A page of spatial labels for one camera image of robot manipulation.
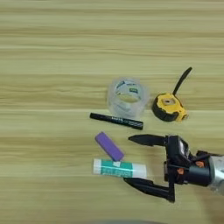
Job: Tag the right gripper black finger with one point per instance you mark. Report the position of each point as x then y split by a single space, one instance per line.
148 140
151 188

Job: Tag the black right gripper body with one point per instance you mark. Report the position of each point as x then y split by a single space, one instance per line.
195 175

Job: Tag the yellow black tape measure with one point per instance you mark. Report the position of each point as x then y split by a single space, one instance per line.
167 109

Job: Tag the green white glue stick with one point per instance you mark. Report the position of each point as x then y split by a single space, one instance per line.
116 169

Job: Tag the clear tape roll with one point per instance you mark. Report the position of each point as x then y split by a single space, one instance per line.
112 102

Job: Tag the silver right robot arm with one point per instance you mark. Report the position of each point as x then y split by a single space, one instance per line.
218 172

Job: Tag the small black box white label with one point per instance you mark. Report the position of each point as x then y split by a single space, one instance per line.
178 150

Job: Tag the black marker pen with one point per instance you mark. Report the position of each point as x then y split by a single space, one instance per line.
116 120

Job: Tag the purple eraser block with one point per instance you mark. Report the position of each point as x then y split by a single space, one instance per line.
108 144

